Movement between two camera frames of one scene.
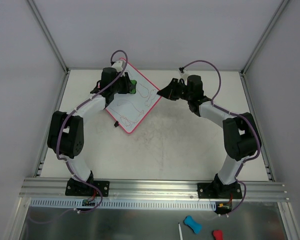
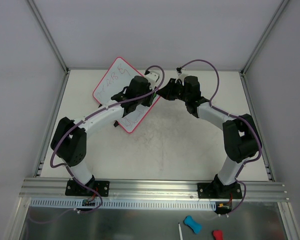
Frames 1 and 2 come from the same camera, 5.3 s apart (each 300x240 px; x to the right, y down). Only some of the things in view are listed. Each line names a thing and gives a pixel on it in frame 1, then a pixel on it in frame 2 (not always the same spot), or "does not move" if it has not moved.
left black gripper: [126, 83] to [145, 100]
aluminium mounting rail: [252, 191] does not move
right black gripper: [179, 87] does not move
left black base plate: [76, 187] does not move
